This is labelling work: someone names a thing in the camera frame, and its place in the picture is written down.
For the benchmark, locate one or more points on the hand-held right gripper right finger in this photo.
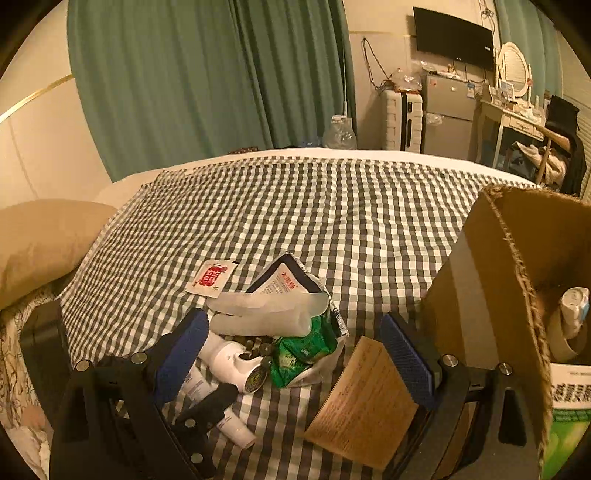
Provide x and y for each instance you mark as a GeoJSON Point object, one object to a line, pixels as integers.
{"type": "Point", "coordinates": [406, 360]}

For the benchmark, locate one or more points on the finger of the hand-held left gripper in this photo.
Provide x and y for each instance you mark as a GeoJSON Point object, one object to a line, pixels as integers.
{"type": "Point", "coordinates": [212, 406]}

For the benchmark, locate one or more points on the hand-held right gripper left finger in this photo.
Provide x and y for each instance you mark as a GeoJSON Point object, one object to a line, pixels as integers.
{"type": "Point", "coordinates": [180, 360]}

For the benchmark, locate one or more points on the white squeeze tube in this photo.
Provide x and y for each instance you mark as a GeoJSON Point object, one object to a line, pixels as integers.
{"type": "Point", "coordinates": [235, 429]}

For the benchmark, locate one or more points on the brown kraft box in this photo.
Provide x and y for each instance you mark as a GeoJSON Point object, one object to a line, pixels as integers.
{"type": "Point", "coordinates": [364, 406]}

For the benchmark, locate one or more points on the large cardboard box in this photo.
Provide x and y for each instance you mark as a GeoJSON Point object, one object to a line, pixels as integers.
{"type": "Point", "coordinates": [489, 286]}

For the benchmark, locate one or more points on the white tape roll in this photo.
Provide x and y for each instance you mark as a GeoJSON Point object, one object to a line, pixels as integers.
{"type": "Point", "coordinates": [568, 346]}

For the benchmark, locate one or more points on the green and white box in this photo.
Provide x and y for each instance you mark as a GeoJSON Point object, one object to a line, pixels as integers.
{"type": "Point", "coordinates": [568, 424]}

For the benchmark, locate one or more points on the white bunny figure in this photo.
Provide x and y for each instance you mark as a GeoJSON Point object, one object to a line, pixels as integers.
{"type": "Point", "coordinates": [572, 304]}

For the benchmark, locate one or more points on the floral bed sheet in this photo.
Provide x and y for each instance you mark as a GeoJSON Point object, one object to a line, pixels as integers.
{"type": "Point", "coordinates": [14, 350]}

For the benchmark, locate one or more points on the white bottle with green cap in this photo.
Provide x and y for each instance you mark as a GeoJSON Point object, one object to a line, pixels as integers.
{"type": "Point", "coordinates": [226, 355]}

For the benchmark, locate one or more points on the red and white sachet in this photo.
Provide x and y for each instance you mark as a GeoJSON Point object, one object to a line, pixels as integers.
{"type": "Point", "coordinates": [212, 277]}

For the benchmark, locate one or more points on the green snack packet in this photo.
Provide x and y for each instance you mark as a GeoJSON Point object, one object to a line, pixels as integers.
{"type": "Point", "coordinates": [300, 355]}

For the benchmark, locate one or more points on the beige pillow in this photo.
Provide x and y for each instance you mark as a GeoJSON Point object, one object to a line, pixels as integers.
{"type": "Point", "coordinates": [46, 244]}

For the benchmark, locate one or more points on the silver foil bag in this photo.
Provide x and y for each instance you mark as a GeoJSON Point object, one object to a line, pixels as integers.
{"type": "Point", "coordinates": [281, 281]}

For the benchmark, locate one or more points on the checkered cloth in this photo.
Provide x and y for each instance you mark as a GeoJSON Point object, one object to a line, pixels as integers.
{"type": "Point", "coordinates": [323, 207]}

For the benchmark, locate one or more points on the clear water bottle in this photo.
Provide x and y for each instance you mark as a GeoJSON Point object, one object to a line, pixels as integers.
{"type": "Point", "coordinates": [339, 134]}

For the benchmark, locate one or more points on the white suitcase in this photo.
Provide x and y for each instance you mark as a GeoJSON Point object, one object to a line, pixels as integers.
{"type": "Point", "coordinates": [397, 120]}

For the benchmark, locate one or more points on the grey mini fridge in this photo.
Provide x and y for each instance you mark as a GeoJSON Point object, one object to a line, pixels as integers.
{"type": "Point", "coordinates": [450, 106]}

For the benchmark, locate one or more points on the white vanity desk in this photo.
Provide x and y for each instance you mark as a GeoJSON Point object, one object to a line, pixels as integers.
{"type": "Point", "coordinates": [521, 122]}

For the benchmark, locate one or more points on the black chair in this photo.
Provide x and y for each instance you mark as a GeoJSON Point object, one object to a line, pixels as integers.
{"type": "Point", "coordinates": [561, 115]}

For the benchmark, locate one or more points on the green curtain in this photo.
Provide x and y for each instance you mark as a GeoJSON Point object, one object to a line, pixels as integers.
{"type": "Point", "coordinates": [540, 55]}
{"type": "Point", "coordinates": [184, 69]}

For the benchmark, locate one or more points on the white oval mirror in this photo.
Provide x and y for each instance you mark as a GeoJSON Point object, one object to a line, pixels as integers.
{"type": "Point", "coordinates": [512, 69]}

